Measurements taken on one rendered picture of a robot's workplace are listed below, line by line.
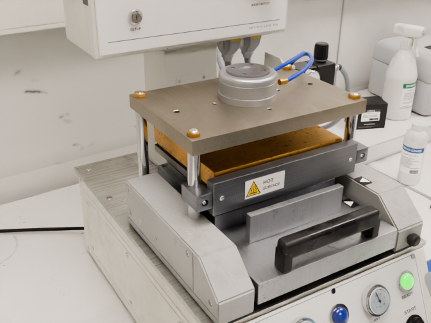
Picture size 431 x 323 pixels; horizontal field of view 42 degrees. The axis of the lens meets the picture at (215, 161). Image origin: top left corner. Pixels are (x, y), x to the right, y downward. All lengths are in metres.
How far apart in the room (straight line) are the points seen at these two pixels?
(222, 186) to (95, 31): 0.28
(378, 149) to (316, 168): 0.70
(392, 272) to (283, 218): 0.17
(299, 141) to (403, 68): 0.82
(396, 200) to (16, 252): 0.69
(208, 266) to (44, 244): 0.55
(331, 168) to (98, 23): 0.37
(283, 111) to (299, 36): 0.87
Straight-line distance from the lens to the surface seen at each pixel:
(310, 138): 0.78
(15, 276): 1.06
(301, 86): 0.82
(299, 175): 0.74
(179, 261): 0.69
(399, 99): 1.57
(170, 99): 0.76
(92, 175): 0.96
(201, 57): 0.90
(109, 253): 0.94
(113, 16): 0.79
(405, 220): 0.79
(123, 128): 1.35
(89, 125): 1.31
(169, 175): 0.81
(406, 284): 0.80
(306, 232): 0.66
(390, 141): 1.47
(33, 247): 1.13
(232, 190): 0.68
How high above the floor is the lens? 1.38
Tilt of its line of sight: 27 degrees down
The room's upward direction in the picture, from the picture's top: 1 degrees clockwise
